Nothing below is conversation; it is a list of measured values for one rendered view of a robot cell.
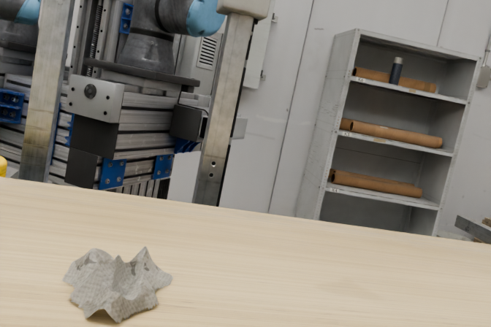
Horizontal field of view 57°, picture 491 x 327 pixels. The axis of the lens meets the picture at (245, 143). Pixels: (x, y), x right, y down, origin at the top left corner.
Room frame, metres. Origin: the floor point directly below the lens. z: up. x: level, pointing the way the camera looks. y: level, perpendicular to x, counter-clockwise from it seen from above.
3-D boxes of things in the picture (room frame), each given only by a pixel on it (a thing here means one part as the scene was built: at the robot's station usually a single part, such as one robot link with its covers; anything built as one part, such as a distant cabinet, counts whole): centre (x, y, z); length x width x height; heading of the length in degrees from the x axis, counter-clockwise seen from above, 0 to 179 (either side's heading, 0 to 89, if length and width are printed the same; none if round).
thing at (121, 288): (0.28, 0.07, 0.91); 0.09 x 0.07 x 0.02; 179
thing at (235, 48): (0.72, 0.04, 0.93); 0.05 x 0.04 x 0.45; 103
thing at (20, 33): (1.41, 0.76, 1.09); 0.15 x 0.15 x 0.10
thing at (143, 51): (1.23, 0.30, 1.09); 0.15 x 0.15 x 0.10
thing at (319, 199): (3.21, -0.95, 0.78); 0.90 x 0.45 x 1.55; 98
